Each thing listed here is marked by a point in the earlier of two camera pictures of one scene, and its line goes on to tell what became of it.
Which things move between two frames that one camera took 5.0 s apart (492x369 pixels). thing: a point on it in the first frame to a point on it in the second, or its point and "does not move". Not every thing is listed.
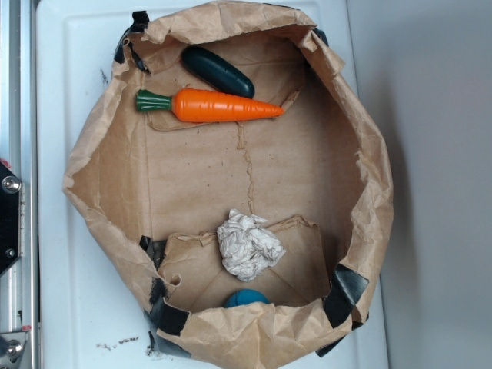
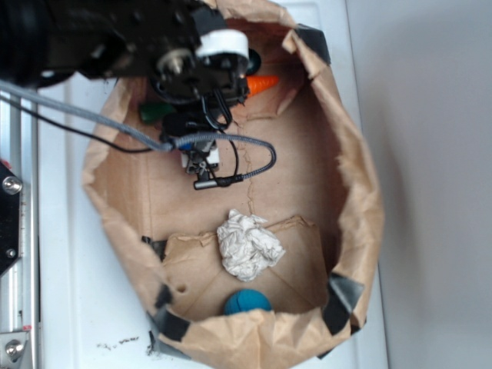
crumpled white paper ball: (248, 247) does not move
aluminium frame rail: (19, 309) does not move
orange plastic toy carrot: (193, 104) to (255, 84)
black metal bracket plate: (11, 199) does not move
